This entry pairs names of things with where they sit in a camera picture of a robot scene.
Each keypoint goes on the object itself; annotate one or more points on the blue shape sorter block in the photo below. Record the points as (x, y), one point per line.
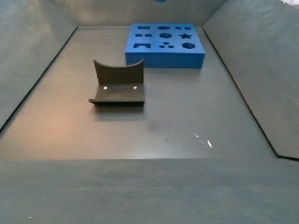
(165, 45)

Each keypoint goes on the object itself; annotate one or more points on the black curved holder bracket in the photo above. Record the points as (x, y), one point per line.
(121, 84)

